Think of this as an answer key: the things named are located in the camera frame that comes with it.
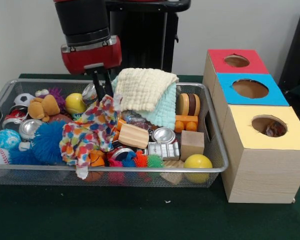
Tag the small orange basketball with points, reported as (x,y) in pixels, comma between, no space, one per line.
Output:
(98,160)

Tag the mint green muslin cloth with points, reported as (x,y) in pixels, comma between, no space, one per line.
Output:
(165,110)

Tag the large blue spiky ball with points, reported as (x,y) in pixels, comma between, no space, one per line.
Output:
(47,142)

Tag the brown plush teddy bear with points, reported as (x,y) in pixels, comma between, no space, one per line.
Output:
(42,107)

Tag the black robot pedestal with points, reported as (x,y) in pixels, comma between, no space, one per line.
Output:
(145,37)

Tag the cream muslin cloth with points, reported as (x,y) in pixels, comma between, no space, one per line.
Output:
(145,87)

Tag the clear mesh bin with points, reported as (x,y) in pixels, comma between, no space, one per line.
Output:
(27,176)

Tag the wooden striped burger toy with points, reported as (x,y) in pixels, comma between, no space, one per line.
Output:
(188,103)

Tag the ridged wooden block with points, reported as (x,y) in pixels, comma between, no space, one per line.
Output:
(133,136)

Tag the white cloth with colourful spots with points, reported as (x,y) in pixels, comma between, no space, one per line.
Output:
(90,130)

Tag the wooden box with three holes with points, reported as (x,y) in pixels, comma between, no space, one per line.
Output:
(265,175)

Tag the large yellow ball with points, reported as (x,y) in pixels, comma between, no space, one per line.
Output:
(198,163)

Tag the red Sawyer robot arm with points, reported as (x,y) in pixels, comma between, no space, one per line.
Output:
(82,20)

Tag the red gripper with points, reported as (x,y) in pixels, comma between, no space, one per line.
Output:
(90,57)

